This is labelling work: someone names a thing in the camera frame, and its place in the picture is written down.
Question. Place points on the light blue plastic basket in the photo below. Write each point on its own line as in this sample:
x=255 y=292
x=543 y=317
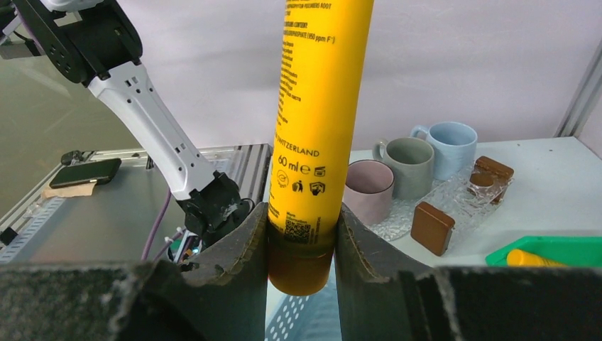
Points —
x=314 y=317

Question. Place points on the green bin with toothpaste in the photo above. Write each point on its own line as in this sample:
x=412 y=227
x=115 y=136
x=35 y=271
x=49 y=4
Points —
x=572 y=251

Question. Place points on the pink ceramic mug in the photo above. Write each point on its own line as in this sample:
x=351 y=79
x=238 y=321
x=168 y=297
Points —
x=368 y=190

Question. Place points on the light blue ceramic mug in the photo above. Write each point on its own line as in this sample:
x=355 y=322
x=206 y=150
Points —
x=454 y=145

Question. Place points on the grey ceramic mug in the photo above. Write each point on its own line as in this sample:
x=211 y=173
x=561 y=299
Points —
x=412 y=162

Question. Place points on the clear textured glass tray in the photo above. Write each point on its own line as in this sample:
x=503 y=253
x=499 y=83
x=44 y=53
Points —
x=469 y=197

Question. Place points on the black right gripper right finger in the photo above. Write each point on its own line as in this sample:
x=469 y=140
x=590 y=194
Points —
x=384 y=294

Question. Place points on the black smartphone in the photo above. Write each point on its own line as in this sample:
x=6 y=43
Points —
x=98 y=172

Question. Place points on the glass jar with brown lid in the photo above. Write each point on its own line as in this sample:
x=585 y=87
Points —
x=432 y=228

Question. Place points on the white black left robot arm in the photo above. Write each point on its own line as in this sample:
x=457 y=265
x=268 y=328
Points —
x=94 y=43

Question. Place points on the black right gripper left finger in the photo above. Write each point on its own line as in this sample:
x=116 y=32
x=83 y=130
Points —
x=224 y=298

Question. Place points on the yellow toothpaste tube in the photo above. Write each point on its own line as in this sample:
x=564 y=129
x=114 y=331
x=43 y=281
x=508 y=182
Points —
x=323 y=52
x=519 y=257

